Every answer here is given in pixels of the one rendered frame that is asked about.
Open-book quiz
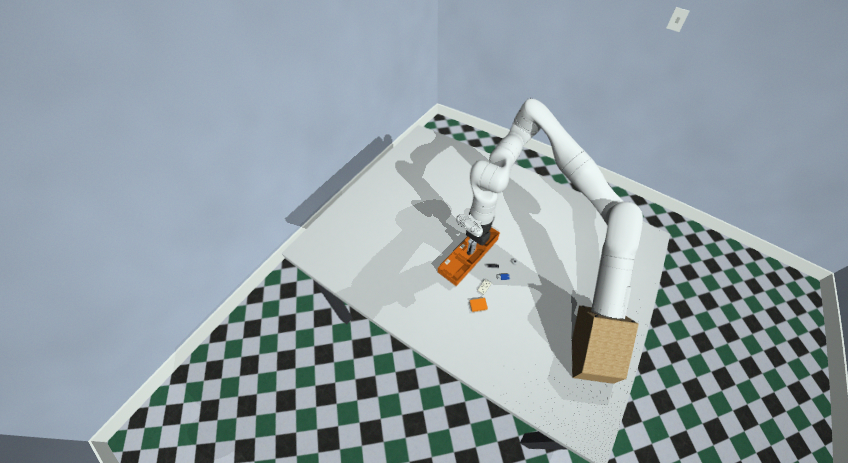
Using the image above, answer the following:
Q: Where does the orange square pad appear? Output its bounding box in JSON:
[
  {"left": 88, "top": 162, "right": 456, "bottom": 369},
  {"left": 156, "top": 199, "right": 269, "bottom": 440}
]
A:
[{"left": 470, "top": 298, "right": 488, "bottom": 312}]

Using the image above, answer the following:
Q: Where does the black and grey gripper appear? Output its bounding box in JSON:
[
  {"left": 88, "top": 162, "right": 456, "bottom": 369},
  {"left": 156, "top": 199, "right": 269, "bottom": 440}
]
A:
[{"left": 456, "top": 205, "right": 495, "bottom": 255}]

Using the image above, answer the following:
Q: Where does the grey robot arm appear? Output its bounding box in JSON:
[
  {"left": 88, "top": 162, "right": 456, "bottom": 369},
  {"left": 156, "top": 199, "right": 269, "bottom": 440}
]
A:
[{"left": 470, "top": 98, "right": 643, "bottom": 320}]

